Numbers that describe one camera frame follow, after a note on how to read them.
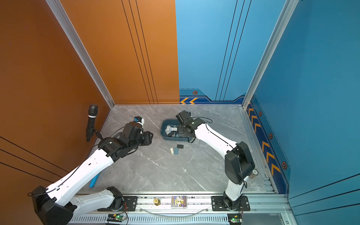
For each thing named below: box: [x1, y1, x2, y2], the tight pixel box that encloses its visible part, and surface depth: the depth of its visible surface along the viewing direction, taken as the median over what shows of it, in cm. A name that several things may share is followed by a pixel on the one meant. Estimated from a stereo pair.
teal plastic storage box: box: [160, 119, 194, 142], surface depth 101 cm
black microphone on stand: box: [86, 104, 103, 143], surface depth 79 cm
